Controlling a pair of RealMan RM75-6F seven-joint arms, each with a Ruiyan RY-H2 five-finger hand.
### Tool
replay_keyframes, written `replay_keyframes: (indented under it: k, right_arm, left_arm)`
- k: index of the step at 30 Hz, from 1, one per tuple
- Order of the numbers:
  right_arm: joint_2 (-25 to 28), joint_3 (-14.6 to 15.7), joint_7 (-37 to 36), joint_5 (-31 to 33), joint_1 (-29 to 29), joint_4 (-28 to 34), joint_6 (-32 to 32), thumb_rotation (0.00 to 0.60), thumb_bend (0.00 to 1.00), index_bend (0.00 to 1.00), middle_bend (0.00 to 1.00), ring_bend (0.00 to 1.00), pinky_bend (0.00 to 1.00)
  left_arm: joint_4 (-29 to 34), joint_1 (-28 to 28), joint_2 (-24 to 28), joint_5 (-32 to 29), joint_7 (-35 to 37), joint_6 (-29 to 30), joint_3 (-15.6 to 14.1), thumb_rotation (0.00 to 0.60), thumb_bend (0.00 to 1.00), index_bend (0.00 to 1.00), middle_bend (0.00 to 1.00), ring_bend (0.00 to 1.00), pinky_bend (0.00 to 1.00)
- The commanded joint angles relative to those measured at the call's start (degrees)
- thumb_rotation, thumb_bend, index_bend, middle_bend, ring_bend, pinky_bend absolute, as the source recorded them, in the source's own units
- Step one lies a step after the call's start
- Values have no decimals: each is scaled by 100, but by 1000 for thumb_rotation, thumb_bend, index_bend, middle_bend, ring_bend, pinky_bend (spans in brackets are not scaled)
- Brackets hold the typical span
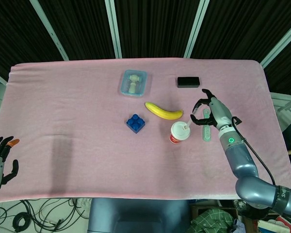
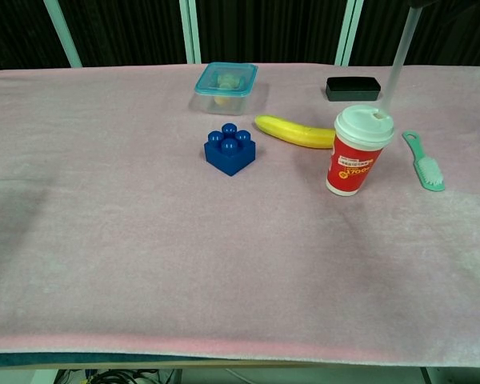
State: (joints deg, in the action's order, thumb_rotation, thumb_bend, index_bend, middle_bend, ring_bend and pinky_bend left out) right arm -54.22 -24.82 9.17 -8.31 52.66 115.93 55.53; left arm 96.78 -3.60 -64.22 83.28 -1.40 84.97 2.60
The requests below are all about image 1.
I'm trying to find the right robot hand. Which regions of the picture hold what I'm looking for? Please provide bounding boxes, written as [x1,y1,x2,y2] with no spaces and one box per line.
[190,88,233,129]

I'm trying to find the red paper cup white lid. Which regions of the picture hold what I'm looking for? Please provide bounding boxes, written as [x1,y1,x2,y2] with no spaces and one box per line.
[169,121,191,144]

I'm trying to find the green brush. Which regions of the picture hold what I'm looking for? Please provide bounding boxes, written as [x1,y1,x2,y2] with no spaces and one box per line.
[202,109,212,142]

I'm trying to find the black rectangular box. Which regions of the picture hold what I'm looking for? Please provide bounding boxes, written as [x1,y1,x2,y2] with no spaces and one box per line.
[177,76,200,88]

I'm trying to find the yellow banana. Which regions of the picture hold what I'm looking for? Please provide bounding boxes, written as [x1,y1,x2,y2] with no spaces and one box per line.
[145,101,184,120]

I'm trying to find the white side shelf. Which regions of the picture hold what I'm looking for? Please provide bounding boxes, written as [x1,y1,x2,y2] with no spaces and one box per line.
[270,91,291,115]

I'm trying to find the blue toy building block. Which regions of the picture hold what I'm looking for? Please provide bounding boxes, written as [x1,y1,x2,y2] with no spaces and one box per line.
[126,114,146,134]

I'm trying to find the beige toy inside container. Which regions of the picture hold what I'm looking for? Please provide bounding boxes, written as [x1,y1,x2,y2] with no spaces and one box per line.
[126,74,143,94]

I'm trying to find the pink table cloth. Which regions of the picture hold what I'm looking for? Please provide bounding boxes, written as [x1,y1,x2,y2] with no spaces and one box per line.
[0,57,291,204]

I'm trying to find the clear container teal lid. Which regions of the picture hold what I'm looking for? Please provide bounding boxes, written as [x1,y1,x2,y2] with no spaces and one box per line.
[118,69,148,97]

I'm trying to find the black curtain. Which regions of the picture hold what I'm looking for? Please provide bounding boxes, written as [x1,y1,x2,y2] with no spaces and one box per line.
[0,0,291,94]

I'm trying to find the green plaid cloth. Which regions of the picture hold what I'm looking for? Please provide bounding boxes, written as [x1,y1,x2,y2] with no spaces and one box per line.
[188,208,235,233]

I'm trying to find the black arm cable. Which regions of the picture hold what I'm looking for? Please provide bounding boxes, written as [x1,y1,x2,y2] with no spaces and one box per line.
[231,116,277,186]

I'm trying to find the black floor cables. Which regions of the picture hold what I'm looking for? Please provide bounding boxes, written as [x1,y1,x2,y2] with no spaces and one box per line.
[0,198,92,233]

